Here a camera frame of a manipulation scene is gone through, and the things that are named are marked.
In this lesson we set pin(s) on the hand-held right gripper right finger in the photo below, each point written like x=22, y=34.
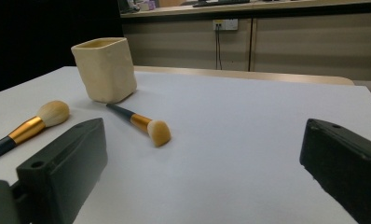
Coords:
x=345, y=161

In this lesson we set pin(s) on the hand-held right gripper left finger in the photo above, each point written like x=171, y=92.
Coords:
x=65, y=168

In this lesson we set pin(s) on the round-head makeup brush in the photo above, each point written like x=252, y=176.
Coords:
x=28, y=129

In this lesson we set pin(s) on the flat-head makeup brush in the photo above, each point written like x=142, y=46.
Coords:
x=140, y=122

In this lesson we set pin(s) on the cream square cup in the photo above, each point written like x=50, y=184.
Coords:
x=106, y=71

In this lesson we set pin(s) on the black curtain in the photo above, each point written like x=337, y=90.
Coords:
x=34, y=37

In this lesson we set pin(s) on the light wooden table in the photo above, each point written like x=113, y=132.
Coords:
x=236, y=74

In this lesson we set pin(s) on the long wooden desk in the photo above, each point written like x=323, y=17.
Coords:
x=267, y=6

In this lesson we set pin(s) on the small purple box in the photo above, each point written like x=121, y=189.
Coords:
x=151, y=5

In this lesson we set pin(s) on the black keyboard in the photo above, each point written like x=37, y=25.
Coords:
x=221, y=3

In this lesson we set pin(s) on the white wall socket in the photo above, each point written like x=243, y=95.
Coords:
x=225, y=24

